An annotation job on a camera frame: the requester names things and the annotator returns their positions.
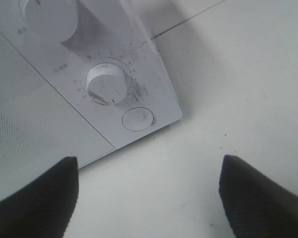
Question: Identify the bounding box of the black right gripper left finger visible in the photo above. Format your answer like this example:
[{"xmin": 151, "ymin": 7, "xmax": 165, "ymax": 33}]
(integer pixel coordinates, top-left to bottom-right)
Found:
[{"xmin": 0, "ymin": 157, "xmax": 79, "ymax": 238}]

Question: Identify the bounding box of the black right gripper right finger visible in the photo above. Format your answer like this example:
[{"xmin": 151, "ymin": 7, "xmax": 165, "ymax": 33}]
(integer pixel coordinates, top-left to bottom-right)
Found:
[{"xmin": 219, "ymin": 155, "xmax": 298, "ymax": 238}]

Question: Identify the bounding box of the white microwave door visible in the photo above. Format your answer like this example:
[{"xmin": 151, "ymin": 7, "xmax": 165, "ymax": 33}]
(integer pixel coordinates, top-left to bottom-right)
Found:
[{"xmin": 0, "ymin": 20, "xmax": 116, "ymax": 172}]

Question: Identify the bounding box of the round microwave door-release button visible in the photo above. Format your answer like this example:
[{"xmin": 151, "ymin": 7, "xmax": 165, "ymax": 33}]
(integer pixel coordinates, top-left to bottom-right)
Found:
[{"xmin": 122, "ymin": 107, "xmax": 154, "ymax": 131}]

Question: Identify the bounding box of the lower white microwave knob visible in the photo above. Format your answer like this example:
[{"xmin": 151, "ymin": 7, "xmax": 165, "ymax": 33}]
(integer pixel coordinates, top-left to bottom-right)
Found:
[{"xmin": 86, "ymin": 63, "xmax": 128, "ymax": 106}]

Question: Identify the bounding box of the white microwave knob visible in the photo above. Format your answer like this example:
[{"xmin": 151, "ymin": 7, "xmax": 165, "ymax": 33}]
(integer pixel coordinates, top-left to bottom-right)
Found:
[
  {"xmin": 86, "ymin": 63, "xmax": 128, "ymax": 106},
  {"xmin": 19, "ymin": 0, "xmax": 79, "ymax": 43}
]

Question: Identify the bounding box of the white microwave oven body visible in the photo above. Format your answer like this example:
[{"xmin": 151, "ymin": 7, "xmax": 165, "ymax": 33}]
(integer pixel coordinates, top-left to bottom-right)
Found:
[{"xmin": 0, "ymin": 0, "xmax": 182, "ymax": 149}]

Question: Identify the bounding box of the upper white microwave knob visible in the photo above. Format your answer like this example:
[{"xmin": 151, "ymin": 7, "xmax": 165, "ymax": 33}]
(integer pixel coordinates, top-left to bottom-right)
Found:
[{"xmin": 19, "ymin": 0, "xmax": 79, "ymax": 43}]

